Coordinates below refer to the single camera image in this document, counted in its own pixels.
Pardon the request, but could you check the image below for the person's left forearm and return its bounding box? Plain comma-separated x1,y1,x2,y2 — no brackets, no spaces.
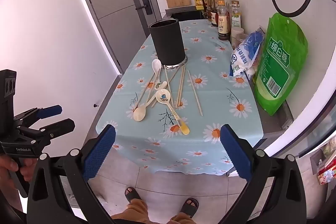
0,187,24,214

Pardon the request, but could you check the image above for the plain white ceramic spoon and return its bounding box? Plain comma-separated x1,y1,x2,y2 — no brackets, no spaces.
151,59,162,85

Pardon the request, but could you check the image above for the green label bottle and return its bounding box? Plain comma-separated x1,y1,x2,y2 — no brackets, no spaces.
230,0,242,29

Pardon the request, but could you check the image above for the translucent yellow spoon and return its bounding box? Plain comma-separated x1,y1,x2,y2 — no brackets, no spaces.
165,107,190,135

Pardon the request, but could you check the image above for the pale bamboo chopstick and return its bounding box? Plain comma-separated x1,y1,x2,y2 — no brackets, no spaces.
186,70,203,117

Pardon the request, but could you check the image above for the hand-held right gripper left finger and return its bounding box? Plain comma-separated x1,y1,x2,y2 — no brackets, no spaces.
27,124,117,224

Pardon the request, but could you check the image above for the daisy print blue tablecloth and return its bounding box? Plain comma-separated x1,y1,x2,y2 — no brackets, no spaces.
95,20,264,176

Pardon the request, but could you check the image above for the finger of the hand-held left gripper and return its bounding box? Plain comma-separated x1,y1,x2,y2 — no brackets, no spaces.
24,118,76,139
14,105,63,127

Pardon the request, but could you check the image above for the dark bottle red label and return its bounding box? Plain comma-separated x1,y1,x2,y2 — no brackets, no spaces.
209,0,221,28

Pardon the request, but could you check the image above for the steel kitchen sink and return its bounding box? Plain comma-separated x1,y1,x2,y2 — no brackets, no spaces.
165,5,208,21

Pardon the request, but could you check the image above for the black slipper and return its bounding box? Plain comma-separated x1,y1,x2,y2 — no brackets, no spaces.
180,198,200,216
124,187,142,203

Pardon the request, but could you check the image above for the pile of wooden chopsticks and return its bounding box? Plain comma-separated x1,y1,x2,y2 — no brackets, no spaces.
134,65,187,112

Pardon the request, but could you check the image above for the cartoon print ceramic spoon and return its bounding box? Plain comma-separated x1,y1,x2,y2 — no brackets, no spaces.
155,89,172,105

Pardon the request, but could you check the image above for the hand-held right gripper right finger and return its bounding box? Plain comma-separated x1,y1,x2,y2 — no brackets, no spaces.
219,124,308,224

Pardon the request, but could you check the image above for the colourful snack packet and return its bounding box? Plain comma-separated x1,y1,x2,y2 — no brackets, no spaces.
316,156,336,185

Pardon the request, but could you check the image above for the yellow cap sauce bottle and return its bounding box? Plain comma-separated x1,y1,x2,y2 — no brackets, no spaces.
217,0,231,41

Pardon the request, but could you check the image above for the green sugar bag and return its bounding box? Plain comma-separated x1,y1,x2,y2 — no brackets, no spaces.
254,12,308,117

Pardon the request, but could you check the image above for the person's left hand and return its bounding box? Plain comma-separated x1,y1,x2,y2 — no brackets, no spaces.
0,154,39,189

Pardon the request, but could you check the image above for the black door lock handle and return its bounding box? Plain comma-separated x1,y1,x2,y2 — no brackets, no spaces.
135,0,153,16

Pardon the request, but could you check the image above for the beige plastic spoon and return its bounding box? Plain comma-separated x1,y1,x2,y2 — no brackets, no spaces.
133,91,159,122

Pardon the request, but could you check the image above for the black cylindrical utensil holder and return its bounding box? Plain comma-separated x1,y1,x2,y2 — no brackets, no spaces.
148,18,190,70

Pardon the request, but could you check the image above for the white lidded jar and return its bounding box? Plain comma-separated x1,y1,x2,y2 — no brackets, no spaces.
230,27,244,48

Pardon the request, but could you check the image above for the blue white salt bag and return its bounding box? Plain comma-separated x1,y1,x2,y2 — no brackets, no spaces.
229,28,266,80

